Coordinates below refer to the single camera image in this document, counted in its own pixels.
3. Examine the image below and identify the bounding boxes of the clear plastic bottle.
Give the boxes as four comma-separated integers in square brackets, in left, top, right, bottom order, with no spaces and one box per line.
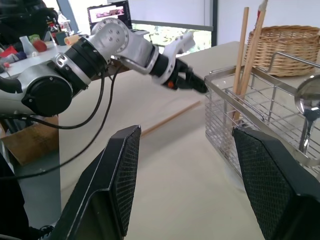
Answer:
[19,35,35,56]

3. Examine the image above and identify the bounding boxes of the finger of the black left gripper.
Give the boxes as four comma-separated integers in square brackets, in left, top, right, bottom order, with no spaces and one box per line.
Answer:
[191,81,208,95]
[191,69,209,90]

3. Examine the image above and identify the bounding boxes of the woven wicker basket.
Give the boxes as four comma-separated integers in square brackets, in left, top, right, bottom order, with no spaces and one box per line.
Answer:
[246,24,320,78]

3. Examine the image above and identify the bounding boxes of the beige cylinder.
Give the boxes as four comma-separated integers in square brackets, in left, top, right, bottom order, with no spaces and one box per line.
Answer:
[63,35,79,47]

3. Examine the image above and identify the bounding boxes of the red cloth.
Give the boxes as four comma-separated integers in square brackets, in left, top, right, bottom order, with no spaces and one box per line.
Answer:
[0,46,19,60]

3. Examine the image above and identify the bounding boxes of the dark green cup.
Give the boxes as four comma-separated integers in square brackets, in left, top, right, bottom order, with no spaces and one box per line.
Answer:
[55,31,67,46]

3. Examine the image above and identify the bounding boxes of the metal wire basket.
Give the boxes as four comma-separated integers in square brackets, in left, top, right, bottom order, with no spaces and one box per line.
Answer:
[203,51,320,181]

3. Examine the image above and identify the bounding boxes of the black chair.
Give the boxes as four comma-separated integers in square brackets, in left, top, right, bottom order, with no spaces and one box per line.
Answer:
[0,0,60,44]

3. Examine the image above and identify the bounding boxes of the metal spoon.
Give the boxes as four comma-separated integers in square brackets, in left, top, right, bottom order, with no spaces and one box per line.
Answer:
[294,74,320,155]

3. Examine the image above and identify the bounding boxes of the red round toy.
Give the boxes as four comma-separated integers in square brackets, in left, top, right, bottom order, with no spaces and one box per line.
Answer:
[32,39,48,53]

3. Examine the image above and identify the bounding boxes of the red and white stick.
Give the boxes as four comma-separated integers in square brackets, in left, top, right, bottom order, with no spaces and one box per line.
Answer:
[254,0,269,29]

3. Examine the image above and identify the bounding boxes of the black laptop screen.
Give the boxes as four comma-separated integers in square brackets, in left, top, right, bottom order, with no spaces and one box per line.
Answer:
[86,0,133,32]

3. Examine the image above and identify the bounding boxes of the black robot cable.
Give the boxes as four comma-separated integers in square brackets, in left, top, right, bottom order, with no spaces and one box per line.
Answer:
[14,72,106,130]
[0,71,119,181]

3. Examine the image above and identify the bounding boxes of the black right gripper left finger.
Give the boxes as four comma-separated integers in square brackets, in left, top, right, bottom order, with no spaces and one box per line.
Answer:
[51,124,142,240]

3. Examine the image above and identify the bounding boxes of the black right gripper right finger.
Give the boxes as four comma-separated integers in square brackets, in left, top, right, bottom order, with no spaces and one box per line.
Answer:
[231,125,320,240]

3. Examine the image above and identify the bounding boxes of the wooden chopstick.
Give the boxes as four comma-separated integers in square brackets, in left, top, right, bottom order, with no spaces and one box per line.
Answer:
[236,8,267,101]
[232,6,250,126]
[141,100,202,137]

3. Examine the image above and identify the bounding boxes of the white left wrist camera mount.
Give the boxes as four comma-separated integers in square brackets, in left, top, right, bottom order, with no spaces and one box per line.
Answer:
[152,31,196,89]

